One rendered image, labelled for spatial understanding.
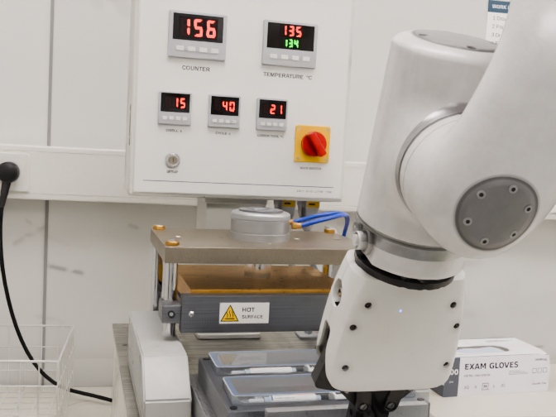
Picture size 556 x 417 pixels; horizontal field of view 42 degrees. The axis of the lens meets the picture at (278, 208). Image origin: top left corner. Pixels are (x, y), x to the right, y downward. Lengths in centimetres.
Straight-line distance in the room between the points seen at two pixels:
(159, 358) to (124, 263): 65
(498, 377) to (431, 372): 86
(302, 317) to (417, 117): 47
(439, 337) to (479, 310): 106
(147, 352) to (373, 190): 40
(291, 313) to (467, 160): 52
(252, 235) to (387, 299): 42
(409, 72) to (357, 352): 21
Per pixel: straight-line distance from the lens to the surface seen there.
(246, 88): 108
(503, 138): 40
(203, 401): 77
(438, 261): 50
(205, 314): 86
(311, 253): 89
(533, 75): 40
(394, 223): 49
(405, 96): 47
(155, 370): 80
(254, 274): 95
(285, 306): 88
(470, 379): 141
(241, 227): 93
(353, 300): 52
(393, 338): 55
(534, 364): 148
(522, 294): 166
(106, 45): 144
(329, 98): 112
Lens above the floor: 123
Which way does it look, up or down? 5 degrees down
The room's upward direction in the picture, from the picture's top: 3 degrees clockwise
